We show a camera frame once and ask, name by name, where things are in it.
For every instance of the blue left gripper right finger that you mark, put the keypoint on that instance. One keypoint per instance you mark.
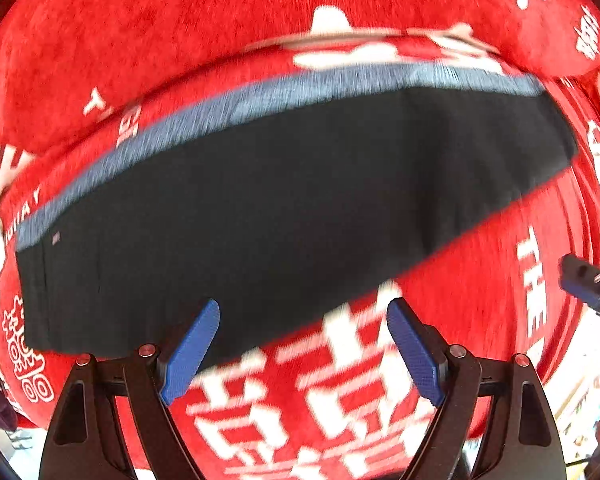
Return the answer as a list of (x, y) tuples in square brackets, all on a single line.
[(422, 350)]

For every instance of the black pants with blue waistband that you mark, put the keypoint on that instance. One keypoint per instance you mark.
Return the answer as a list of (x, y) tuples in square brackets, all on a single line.
[(281, 200)]

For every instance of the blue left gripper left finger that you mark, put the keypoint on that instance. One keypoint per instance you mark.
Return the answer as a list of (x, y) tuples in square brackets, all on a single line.
[(184, 350)]

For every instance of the red wedding pillow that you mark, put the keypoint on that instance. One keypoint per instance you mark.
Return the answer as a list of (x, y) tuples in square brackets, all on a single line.
[(64, 63)]

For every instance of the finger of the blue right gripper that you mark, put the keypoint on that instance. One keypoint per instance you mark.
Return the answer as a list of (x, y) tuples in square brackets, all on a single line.
[(584, 293)]

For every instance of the red wedding bed quilt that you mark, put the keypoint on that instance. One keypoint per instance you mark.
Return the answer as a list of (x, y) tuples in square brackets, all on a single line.
[(333, 399)]

